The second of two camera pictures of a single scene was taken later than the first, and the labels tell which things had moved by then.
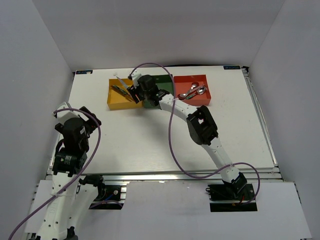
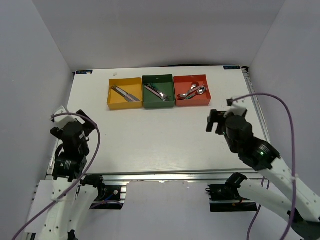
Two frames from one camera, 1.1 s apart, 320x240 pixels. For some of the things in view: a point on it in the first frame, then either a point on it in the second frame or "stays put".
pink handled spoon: [183, 95] stays put
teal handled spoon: [200, 91] stays put
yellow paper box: [116, 100] stays put
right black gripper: [133, 90] → [211, 119]
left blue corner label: [83, 72] stays put
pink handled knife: [126, 86] → [131, 98]
